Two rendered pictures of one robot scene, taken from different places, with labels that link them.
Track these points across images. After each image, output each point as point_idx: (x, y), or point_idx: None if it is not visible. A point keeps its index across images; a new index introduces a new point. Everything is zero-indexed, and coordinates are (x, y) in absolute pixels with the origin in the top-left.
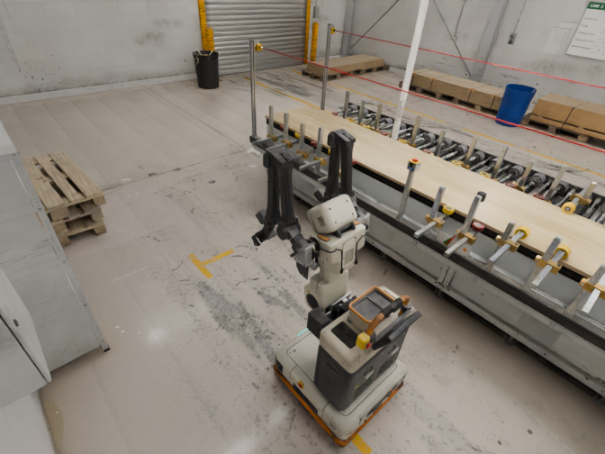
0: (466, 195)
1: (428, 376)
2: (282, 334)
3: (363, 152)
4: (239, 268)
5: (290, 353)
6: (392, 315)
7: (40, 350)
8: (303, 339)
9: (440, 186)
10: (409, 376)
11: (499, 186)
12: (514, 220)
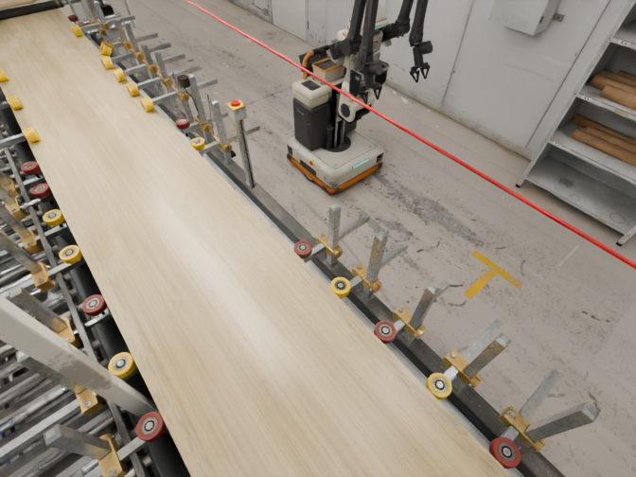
0: (148, 164)
1: (261, 169)
2: (379, 196)
3: (266, 282)
4: (445, 264)
5: (373, 145)
6: (310, 78)
7: (503, 21)
8: (363, 152)
9: (170, 182)
10: (277, 169)
11: (68, 184)
12: (127, 129)
